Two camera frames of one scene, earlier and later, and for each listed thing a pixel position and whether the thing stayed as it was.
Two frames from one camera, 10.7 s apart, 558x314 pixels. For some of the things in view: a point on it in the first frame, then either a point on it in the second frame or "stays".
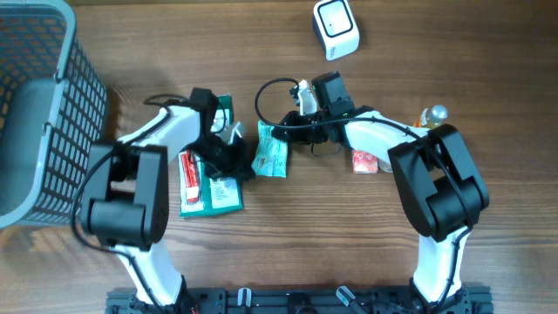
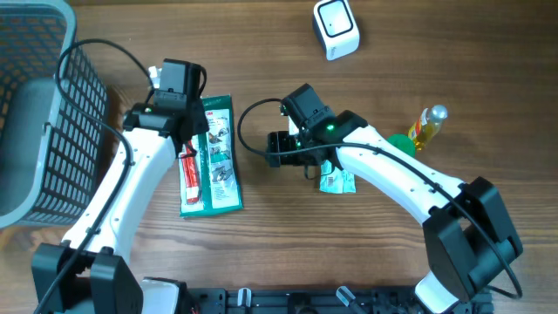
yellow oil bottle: (433, 117) stays
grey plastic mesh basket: (53, 106) stays
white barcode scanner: (336, 28) stays
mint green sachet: (272, 158) to (335, 180)
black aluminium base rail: (304, 300) stays
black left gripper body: (221, 159) to (200, 111)
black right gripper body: (311, 119) to (283, 141)
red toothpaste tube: (191, 183) stays
